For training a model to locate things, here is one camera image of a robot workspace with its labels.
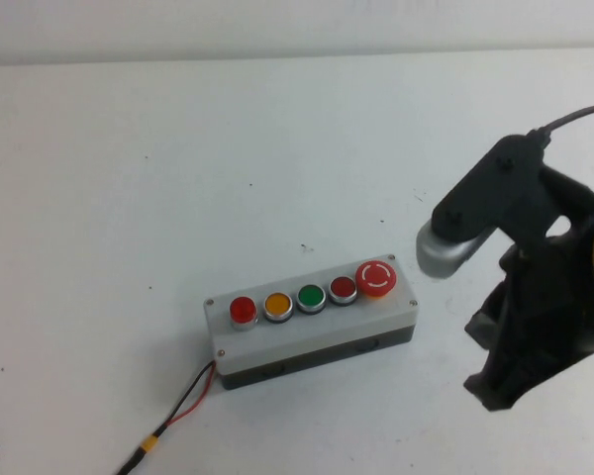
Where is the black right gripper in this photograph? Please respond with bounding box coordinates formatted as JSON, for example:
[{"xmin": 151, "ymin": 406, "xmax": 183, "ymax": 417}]
[{"xmin": 462, "ymin": 164, "xmax": 594, "ymax": 413}]

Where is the red mushroom emergency stop button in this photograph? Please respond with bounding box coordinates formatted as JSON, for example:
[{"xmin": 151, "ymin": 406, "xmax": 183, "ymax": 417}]
[{"xmin": 354, "ymin": 259, "xmax": 396, "ymax": 301}]

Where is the dark red push button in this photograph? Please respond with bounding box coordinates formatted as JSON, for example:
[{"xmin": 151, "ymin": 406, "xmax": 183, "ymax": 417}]
[{"xmin": 328, "ymin": 275, "xmax": 360, "ymax": 308}]

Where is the grey black button control box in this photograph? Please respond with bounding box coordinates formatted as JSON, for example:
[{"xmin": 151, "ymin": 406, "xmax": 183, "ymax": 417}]
[{"xmin": 203, "ymin": 253, "xmax": 420, "ymax": 392}]

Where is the green push button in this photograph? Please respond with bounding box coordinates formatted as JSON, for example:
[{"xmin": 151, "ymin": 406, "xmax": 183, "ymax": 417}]
[{"xmin": 295, "ymin": 283, "xmax": 328, "ymax": 316}]

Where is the yellow push button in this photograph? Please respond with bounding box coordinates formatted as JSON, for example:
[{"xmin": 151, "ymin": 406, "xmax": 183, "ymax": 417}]
[{"xmin": 262, "ymin": 291, "xmax": 296, "ymax": 326}]

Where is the red indicator lamp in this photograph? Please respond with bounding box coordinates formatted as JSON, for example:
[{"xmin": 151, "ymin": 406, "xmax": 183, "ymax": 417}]
[{"xmin": 228, "ymin": 295, "xmax": 260, "ymax": 332}]

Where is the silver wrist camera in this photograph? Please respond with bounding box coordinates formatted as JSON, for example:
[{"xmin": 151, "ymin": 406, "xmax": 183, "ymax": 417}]
[{"xmin": 415, "ymin": 219, "xmax": 497, "ymax": 281}]

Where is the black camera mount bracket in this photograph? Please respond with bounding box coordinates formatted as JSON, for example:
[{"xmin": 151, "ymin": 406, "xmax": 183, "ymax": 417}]
[{"xmin": 431, "ymin": 132, "xmax": 568, "ymax": 248}]

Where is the red black power cable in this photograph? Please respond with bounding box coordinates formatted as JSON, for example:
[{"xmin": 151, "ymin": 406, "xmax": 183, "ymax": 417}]
[{"xmin": 113, "ymin": 360, "xmax": 218, "ymax": 475}]

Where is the grey camera cable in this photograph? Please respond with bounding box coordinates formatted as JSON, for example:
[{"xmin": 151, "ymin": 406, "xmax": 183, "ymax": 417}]
[{"xmin": 526, "ymin": 100, "xmax": 594, "ymax": 148}]

